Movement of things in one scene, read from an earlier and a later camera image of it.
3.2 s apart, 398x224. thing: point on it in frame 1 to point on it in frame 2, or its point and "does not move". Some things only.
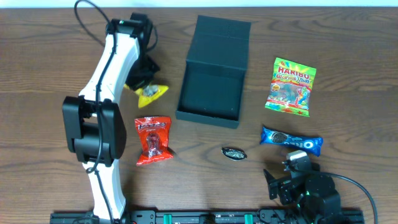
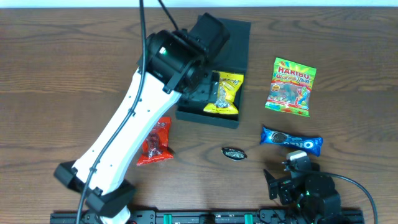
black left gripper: (142, 79) to (208, 90)
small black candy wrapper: (233, 153) does not move
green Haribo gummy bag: (290, 86) does not move
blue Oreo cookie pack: (313, 145) does not move
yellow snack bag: (148, 93) to (229, 83)
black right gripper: (283, 187) does not move
